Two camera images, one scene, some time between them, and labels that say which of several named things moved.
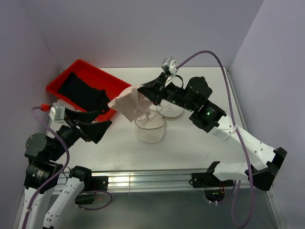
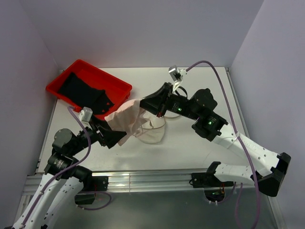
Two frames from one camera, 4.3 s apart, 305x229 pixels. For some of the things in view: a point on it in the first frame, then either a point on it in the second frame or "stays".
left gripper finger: (71, 115) to (102, 125)
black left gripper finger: (151, 90) to (155, 104)
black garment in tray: (86, 97) stays
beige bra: (130, 103) to (128, 118)
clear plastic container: (149, 128) stays
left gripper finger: (94, 131) to (111, 137)
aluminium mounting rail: (164, 179) stays
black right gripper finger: (154, 86) to (161, 95)
